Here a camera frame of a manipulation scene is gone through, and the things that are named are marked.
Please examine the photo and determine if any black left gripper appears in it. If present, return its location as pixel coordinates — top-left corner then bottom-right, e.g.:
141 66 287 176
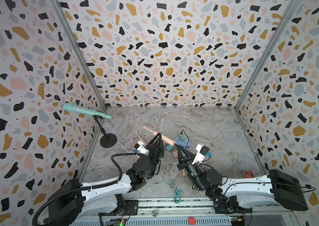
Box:
145 135 167 180

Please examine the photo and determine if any teal charger cube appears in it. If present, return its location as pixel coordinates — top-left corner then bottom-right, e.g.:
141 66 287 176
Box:
166 145 173 152

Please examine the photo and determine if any green charger plug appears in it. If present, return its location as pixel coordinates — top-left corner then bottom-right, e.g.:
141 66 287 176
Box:
179 132 186 141

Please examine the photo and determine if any black charging cable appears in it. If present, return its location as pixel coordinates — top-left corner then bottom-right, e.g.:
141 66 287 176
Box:
180 129 214 170

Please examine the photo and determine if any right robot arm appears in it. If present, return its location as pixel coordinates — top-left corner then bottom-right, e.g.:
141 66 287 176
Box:
176 145 314 214

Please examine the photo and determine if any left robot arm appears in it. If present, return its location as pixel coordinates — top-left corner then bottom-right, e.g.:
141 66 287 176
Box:
32 133 165 226

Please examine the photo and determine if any blue power strip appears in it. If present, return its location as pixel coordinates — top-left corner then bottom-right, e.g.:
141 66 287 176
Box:
180 137 191 148

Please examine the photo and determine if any red smartphone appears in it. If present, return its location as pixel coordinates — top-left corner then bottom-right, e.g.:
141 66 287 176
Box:
243 170 254 179

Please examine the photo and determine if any red button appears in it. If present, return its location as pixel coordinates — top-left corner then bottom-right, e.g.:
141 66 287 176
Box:
188 217 196 225

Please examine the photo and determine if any mint green microphone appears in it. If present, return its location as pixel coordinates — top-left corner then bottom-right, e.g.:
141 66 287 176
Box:
63 103 112 119

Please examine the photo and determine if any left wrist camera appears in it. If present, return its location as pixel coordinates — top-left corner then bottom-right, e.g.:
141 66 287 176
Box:
134 141 149 156

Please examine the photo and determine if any white power strip cable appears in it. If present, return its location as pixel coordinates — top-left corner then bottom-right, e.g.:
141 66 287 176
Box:
189 129 257 154

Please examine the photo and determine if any metal base rail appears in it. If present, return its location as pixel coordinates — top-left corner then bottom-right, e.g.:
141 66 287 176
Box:
73 197 299 226

